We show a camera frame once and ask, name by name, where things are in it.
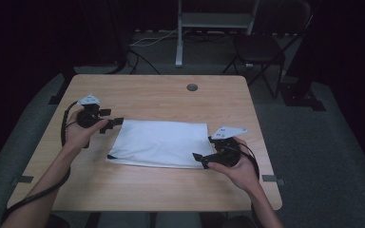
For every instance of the person's right hand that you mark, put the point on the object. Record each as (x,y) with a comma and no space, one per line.
(244,174)

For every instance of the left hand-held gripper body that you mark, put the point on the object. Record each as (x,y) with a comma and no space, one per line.
(87,117)

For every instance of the dark stand with flat base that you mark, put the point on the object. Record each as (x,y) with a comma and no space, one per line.
(107,47)

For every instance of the person's left hand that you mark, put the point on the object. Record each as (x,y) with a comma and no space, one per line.
(77,136)

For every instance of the white cartoon print t-shirt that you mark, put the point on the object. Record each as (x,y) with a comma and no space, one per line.
(161,142)

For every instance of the black folding chair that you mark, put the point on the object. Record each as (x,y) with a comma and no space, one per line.
(259,47)

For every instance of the grey metal stand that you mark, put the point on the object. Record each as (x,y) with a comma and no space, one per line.
(215,20)

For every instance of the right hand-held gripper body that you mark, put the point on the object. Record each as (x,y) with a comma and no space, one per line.
(226,152)

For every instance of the dark stand base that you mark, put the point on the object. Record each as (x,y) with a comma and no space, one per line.
(301,98)

